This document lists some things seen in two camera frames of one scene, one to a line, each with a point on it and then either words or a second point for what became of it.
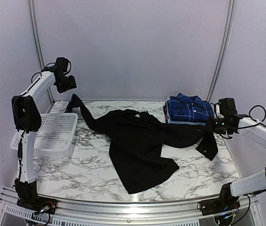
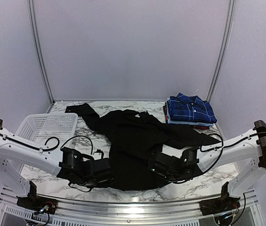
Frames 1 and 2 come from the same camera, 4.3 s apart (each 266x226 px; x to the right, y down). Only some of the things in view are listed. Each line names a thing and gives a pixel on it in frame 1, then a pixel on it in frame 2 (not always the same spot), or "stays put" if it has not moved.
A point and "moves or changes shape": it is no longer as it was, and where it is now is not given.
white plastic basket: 56,137 stays put
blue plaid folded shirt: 182,108 stays put
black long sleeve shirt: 137,139 moves or changes shape
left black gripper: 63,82 → 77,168
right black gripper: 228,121 → 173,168
